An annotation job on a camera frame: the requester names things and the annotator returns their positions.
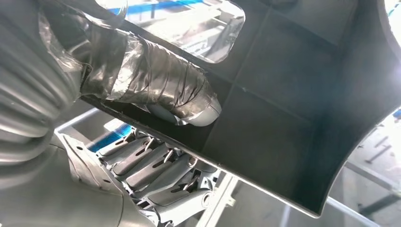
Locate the ribbed grey right arm sleeve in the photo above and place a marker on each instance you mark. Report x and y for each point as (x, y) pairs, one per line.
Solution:
(28, 94)

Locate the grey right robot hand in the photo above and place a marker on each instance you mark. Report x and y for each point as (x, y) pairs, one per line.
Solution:
(56, 194)

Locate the blue strip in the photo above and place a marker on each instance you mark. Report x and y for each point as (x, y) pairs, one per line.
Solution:
(108, 137)

